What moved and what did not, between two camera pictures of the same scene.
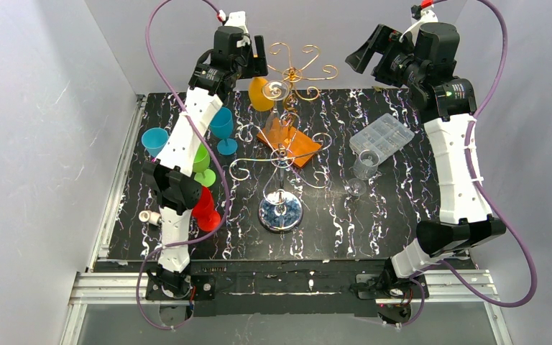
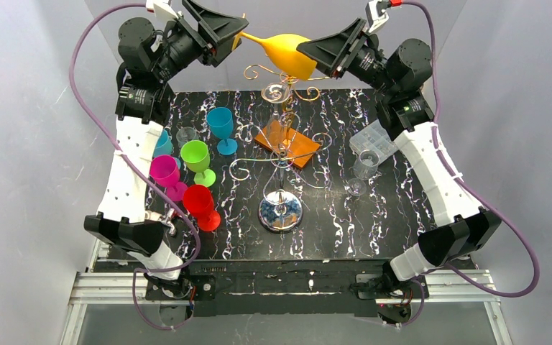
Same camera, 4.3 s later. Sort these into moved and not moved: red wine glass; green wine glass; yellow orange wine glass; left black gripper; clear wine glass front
Moved: yellow orange wine glass; left black gripper
Not moved: red wine glass; green wine glass; clear wine glass front
